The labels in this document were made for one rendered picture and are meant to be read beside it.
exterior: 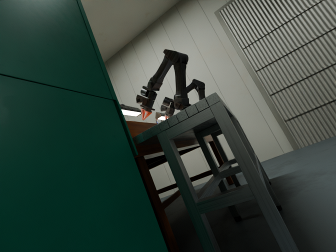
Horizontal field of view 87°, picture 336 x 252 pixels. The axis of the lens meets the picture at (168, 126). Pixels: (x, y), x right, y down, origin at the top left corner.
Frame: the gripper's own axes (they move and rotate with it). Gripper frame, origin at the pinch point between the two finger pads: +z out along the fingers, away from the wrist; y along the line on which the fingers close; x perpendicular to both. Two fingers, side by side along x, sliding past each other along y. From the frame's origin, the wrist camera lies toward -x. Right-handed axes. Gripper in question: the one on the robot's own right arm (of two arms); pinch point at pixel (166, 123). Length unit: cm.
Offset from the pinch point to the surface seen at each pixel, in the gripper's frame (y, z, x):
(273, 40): -175, -166, 37
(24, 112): 120, -6, 20
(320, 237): 53, 6, 107
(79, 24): 90, -38, -17
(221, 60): -179, -119, -29
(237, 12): -175, -200, -35
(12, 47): 119, -19, 5
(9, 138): 124, -2, 25
